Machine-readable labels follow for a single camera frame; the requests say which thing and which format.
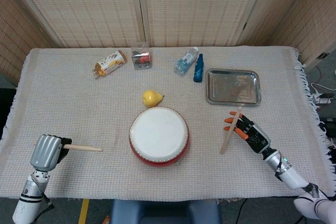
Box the steel rectangular tray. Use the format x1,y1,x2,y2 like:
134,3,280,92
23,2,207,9
205,68,262,108

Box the blue padded seat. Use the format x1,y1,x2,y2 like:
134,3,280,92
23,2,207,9
110,199,222,224

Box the red and white drum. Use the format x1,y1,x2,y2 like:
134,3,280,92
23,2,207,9
128,106,190,167

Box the wooden drumstick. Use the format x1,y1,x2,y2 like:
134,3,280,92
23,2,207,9
33,141,103,153
219,105,243,154

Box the clear plastic printed box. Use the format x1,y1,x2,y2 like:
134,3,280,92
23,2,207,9
131,42,152,71

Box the yellow floor tape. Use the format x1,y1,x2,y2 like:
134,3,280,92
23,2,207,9
78,199,90,224

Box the white power strip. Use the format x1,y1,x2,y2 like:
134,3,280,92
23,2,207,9
313,91,333,105

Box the yellow pear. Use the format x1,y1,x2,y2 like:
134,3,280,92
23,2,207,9
142,90,165,108

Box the black box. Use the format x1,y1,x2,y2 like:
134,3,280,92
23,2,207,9
320,116,336,138

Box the red cable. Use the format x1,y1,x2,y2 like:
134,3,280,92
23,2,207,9
313,65,324,88

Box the amber tea bottle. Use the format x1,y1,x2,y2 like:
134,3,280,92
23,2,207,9
91,50,127,79

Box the clear water bottle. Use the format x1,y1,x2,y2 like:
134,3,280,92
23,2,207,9
173,46,200,76

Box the beige woven tablecloth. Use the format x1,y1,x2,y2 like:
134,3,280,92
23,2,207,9
0,46,326,200

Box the right orange-tipped robot hand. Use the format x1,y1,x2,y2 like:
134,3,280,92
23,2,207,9
223,111,271,154

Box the small blue bottle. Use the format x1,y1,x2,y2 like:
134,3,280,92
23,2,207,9
193,53,205,83

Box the black cable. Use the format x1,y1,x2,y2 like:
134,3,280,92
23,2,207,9
235,198,248,224

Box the woven bamboo folding screen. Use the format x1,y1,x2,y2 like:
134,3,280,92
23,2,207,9
0,0,336,83

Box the white cable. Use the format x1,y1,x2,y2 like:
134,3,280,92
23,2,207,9
311,82,336,94

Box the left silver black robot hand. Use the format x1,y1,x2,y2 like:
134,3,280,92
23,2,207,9
30,134,73,172

